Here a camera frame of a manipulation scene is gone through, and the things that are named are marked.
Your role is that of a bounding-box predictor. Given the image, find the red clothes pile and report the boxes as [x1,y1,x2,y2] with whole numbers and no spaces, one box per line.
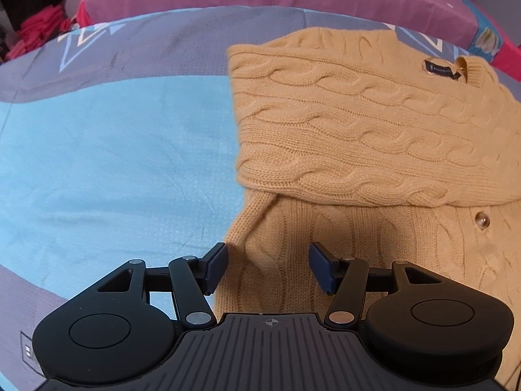
[1,4,92,63]

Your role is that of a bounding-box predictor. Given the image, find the grey and blue bedsheet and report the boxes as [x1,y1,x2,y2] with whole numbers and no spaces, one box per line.
[0,5,489,391]

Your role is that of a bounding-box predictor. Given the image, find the mustard cable-knit sweater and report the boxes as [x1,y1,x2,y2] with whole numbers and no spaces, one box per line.
[212,26,521,391]

